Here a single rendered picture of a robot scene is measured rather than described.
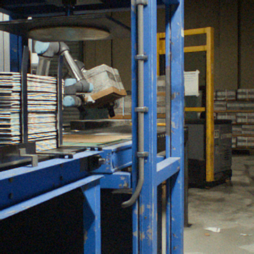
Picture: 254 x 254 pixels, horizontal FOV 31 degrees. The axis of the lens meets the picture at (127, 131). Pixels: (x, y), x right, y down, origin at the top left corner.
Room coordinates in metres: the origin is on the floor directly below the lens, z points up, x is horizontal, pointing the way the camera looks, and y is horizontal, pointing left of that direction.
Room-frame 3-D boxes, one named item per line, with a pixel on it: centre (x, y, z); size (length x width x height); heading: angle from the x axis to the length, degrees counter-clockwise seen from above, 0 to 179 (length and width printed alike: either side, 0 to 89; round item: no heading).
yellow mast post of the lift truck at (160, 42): (5.75, -0.41, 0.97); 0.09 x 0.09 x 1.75; 52
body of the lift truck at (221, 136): (5.85, -0.89, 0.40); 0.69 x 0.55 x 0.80; 52
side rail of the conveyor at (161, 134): (3.08, -0.27, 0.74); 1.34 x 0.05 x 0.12; 163
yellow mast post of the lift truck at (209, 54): (5.35, -0.93, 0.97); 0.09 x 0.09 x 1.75; 52
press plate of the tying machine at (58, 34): (2.17, 0.27, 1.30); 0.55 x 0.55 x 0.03; 73
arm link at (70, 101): (3.17, 0.39, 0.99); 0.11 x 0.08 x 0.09; 163
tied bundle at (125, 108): (4.74, -0.04, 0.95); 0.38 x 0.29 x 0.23; 54
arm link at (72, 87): (3.18, 0.37, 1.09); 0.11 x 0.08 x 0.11; 137
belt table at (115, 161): (2.17, 0.27, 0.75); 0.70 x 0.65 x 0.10; 163
